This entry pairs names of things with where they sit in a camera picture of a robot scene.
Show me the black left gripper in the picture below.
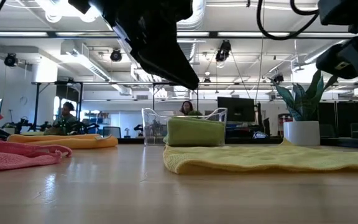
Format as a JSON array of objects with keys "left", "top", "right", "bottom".
[{"left": 98, "top": 0, "right": 200, "bottom": 90}]

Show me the orange microfiber towel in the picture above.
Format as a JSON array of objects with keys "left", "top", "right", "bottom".
[{"left": 6, "top": 133, "right": 119, "bottom": 150}]

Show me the yellow microfiber towel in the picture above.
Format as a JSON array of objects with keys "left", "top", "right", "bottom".
[{"left": 162, "top": 139, "right": 358, "bottom": 175}]

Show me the pink microfiber towel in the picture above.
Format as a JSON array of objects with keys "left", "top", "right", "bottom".
[{"left": 0, "top": 136, "right": 73, "bottom": 174}]

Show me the black room partition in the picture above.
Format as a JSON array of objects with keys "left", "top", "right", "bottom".
[{"left": 318, "top": 101, "right": 358, "bottom": 139}]

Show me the person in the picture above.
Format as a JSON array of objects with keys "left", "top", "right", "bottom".
[
  {"left": 178, "top": 100, "right": 203, "bottom": 116},
  {"left": 52, "top": 101, "right": 78, "bottom": 135}
]

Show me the black overhead crossbar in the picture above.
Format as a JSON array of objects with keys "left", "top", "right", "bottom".
[{"left": 0, "top": 30, "right": 358, "bottom": 40}]

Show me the clear plastic bin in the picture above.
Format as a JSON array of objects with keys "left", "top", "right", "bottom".
[{"left": 140, "top": 107, "right": 229, "bottom": 147}]

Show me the green plant in white pot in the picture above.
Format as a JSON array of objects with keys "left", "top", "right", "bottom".
[{"left": 267, "top": 70, "right": 339, "bottom": 147}]

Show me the black computer monitor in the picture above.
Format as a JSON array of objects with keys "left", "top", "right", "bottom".
[{"left": 217, "top": 96, "right": 256, "bottom": 123}]

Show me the dark office chair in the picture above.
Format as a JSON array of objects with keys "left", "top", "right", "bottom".
[{"left": 103, "top": 126, "right": 122, "bottom": 139}]

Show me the white and blue bag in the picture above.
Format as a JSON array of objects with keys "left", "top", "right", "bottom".
[{"left": 252, "top": 130, "right": 270, "bottom": 140}]

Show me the silver ceiling air duct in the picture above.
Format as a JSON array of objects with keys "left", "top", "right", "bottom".
[{"left": 176, "top": 0, "right": 207, "bottom": 63}]

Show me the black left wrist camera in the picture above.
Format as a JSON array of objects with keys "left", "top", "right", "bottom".
[{"left": 68, "top": 0, "right": 93, "bottom": 15}]

